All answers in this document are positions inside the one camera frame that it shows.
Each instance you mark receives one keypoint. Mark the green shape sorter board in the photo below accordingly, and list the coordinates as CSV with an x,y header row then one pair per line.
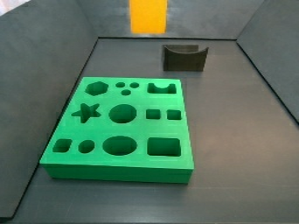
x,y
123,132

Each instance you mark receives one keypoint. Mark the dark grey curved block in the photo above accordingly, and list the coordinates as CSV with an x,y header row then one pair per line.
x,y
185,58

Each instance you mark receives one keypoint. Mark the yellow rectangular panel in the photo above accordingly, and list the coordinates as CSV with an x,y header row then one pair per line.
x,y
149,16

